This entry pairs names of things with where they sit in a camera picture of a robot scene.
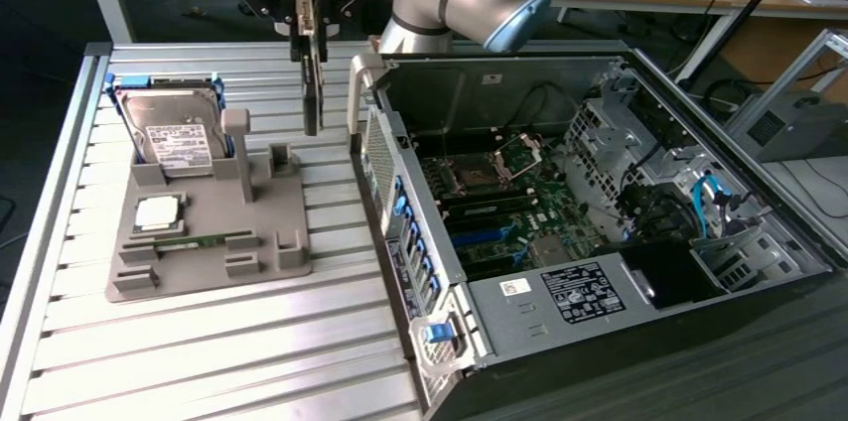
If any grey computer tower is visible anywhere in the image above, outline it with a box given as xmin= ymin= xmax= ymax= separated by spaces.
xmin=726 ymin=90 xmax=848 ymax=164

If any green graphics card black cooler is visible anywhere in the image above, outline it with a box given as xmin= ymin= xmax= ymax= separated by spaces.
xmin=289 ymin=0 xmax=329 ymax=138

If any silver socket cover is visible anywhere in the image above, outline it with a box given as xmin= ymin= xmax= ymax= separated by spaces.
xmin=492 ymin=131 xmax=547 ymax=180

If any grey slotted disk bay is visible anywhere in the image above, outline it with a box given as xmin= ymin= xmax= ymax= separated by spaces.
xmin=688 ymin=224 xmax=800 ymax=294

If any black stand pole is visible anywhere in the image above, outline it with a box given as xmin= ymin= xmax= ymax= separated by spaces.
xmin=674 ymin=0 xmax=814 ymax=92

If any hard disk with blue carrier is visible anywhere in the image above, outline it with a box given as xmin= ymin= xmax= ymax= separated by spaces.
xmin=103 ymin=71 xmax=233 ymax=180

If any aluminium profile frame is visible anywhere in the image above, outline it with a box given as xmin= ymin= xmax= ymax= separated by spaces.
xmin=762 ymin=27 xmax=848 ymax=109

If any blue expansion slot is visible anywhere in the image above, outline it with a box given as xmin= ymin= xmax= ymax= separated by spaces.
xmin=452 ymin=225 xmax=507 ymax=247

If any green RAM stick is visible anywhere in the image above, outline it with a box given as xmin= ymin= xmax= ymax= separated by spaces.
xmin=153 ymin=235 xmax=229 ymax=251

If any black open PC case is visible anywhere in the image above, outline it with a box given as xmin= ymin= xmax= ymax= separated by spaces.
xmin=348 ymin=41 xmax=848 ymax=421

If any CPU socket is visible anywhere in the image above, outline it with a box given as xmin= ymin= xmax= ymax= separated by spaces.
xmin=448 ymin=154 xmax=520 ymax=193

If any grey power supply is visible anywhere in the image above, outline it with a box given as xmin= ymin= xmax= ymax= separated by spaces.
xmin=467 ymin=260 xmax=656 ymax=358

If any black RAM stick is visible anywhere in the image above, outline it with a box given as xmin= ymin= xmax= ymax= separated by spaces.
xmin=442 ymin=195 xmax=540 ymax=222

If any silver chipset heatsink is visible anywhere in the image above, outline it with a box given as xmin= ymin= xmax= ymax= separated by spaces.
xmin=532 ymin=235 xmax=577 ymax=267

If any grey parts rack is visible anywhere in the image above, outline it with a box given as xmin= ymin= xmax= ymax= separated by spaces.
xmin=105 ymin=106 xmax=314 ymax=305

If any silver CPU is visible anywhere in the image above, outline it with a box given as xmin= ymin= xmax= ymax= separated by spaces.
xmin=130 ymin=194 xmax=189 ymax=237

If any perforated metal disk bay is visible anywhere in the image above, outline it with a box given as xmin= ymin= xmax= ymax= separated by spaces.
xmin=563 ymin=63 xmax=715 ymax=223

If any black wire bundle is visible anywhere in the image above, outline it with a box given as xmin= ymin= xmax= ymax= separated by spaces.
xmin=615 ymin=181 xmax=699 ymax=244

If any green motherboard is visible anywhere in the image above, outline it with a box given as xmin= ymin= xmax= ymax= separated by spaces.
xmin=416 ymin=132 xmax=615 ymax=279

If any light blue wire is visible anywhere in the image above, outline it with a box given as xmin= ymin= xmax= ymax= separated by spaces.
xmin=691 ymin=171 xmax=732 ymax=239

